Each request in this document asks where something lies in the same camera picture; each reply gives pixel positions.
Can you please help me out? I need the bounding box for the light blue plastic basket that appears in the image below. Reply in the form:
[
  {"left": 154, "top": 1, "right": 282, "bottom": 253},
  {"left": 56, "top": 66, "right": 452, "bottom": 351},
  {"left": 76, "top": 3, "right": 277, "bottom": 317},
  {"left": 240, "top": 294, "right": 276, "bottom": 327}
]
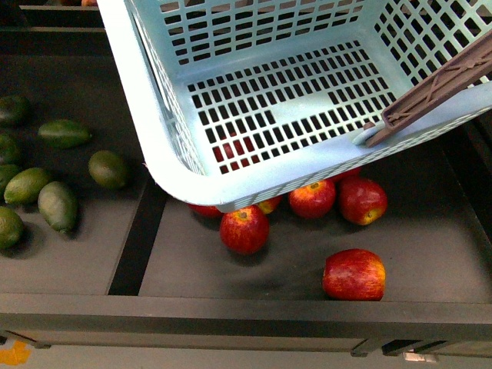
[{"left": 98, "top": 1, "right": 491, "bottom": 211}]

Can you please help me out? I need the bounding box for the black produce display stand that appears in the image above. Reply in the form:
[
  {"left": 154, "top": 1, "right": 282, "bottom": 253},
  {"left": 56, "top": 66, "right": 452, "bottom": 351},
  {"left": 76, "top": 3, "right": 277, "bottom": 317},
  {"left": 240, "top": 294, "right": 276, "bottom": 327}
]
[{"left": 1, "top": 1, "right": 491, "bottom": 357}]

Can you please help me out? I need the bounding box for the red apple front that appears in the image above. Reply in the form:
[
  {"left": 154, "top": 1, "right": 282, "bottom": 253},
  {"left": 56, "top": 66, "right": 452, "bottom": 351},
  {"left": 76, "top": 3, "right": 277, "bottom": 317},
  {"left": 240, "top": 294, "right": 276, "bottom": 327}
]
[{"left": 322, "top": 248, "right": 386, "bottom": 301}]

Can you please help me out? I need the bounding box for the red apple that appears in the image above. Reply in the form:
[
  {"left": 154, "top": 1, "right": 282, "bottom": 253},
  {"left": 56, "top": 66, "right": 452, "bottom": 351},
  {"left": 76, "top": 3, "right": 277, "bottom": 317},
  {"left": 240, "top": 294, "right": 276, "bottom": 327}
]
[
  {"left": 219, "top": 205, "right": 270, "bottom": 255},
  {"left": 322, "top": 248, "right": 386, "bottom": 301},
  {"left": 337, "top": 176, "right": 388, "bottom": 226},
  {"left": 288, "top": 179, "right": 337, "bottom": 219}
]

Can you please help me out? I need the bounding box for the red apple centre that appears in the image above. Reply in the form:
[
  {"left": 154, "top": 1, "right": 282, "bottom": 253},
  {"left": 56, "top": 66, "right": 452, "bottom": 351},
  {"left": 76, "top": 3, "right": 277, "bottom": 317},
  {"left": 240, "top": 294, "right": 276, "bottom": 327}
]
[{"left": 288, "top": 179, "right": 337, "bottom": 219}]

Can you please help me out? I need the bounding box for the green lime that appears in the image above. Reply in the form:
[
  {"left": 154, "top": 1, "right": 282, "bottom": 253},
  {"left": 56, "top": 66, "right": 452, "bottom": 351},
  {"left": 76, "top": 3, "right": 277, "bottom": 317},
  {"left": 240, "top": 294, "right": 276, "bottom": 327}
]
[{"left": 88, "top": 150, "right": 129, "bottom": 190}]

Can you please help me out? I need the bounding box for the red apple right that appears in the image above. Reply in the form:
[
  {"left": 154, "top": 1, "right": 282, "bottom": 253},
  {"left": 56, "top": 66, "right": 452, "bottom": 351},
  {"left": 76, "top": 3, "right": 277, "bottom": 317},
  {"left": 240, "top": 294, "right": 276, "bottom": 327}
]
[{"left": 337, "top": 176, "right": 388, "bottom": 226}]

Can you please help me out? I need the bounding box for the green avocado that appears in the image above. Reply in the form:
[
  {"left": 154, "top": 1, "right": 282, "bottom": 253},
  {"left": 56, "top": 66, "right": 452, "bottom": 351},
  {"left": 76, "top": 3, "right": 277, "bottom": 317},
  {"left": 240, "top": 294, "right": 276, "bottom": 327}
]
[{"left": 38, "top": 119, "right": 92, "bottom": 149}]

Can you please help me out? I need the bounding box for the red apple middle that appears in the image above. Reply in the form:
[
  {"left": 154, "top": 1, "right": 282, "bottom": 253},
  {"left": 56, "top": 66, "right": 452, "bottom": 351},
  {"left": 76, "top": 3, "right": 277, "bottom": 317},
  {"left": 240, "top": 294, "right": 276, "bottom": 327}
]
[{"left": 219, "top": 205, "right": 270, "bottom": 255}]

